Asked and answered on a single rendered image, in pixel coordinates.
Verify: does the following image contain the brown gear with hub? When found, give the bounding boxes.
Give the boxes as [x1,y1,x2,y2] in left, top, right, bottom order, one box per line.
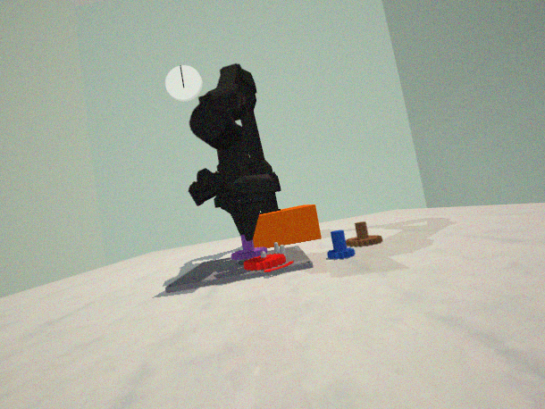
[346,221,382,247]

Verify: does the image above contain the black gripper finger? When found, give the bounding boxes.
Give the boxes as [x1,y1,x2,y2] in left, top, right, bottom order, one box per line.
[221,205,244,235]
[228,197,264,241]

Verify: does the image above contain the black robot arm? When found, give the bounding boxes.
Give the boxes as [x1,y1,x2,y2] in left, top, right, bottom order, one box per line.
[189,63,281,214]

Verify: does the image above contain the blue gear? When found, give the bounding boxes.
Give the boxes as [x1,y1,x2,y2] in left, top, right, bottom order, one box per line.
[327,230,356,260]

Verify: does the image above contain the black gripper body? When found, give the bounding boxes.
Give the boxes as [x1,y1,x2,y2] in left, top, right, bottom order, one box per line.
[214,152,277,208]

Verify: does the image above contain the red gear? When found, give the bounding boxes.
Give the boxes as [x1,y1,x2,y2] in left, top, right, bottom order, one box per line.
[244,254,286,271]

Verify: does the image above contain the purple gear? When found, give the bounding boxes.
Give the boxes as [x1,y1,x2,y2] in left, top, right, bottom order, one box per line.
[231,234,268,261]

